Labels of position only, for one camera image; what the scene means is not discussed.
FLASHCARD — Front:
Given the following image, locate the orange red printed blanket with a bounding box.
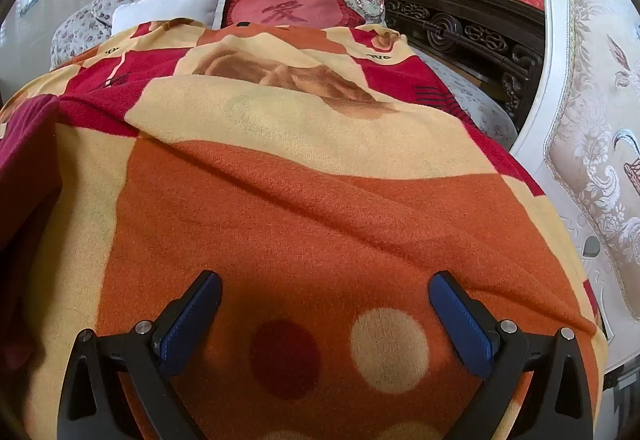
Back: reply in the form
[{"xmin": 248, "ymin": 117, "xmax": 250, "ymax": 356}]
[{"xmin": 0, "ymin": 18, "xmax": 608, "ymax": 440}]

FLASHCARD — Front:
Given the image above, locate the red heart-shaped cushion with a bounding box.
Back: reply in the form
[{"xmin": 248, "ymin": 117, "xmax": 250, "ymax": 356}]
[{"xmin": 220, "ymin": 0, "xmax": 368, "ymax": 28}]

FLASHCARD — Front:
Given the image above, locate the dark carved wooden headboard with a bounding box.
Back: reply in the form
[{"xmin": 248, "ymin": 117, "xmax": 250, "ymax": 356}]
[{"xmin": 380, "ymin": 0, "xmax": 546, "ymax": 131}]

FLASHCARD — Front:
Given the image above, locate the white pillow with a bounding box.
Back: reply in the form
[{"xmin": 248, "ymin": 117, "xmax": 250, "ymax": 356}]
[{"xmin": 111, "ymin": 0, "xmax": 231, "ymax": 35}]

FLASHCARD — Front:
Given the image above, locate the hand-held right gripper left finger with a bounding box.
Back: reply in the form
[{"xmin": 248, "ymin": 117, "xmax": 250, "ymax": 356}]
[{"xmin": 57, "ymin": 270, "xmax": 223, "ymax": 440}]

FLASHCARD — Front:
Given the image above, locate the white upholstered floral sofa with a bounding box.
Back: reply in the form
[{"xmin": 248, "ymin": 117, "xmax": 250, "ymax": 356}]
[{"xmin": 507, "ymin": 0, "xmax": 640, "ymax": 386}]

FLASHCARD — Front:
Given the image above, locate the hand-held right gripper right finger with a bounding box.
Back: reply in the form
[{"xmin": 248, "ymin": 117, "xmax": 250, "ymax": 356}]
[{"xmin": 429, "ymin": 271, "xmax": 596, "ymax": 440}]

